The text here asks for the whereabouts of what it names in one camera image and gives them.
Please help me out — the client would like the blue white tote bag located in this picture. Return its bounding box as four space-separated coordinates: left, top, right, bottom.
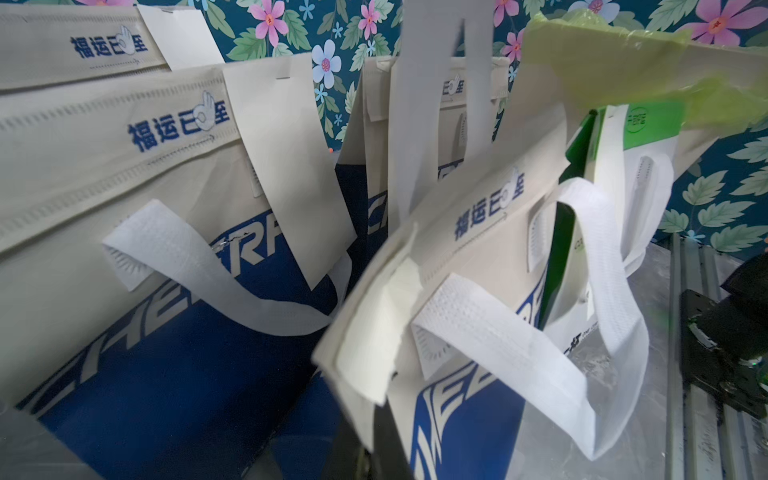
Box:
1 1 223 93
313 1 649 479

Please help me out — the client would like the white bag green top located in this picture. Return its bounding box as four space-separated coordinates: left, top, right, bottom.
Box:
544 101 684 353

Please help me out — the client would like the white trash bin green liner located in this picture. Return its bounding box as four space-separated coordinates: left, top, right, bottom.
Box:
505 10 767 177

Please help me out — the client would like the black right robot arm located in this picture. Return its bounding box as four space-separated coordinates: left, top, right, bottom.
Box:
680 254 767 419

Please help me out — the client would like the middle right blue white bag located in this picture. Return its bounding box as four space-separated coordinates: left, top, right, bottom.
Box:
339 56 468 261

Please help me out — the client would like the middle left blue white bag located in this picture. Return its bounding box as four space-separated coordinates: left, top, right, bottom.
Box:
1 53 356 479

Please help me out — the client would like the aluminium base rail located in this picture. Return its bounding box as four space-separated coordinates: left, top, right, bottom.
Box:
665 235 767 479

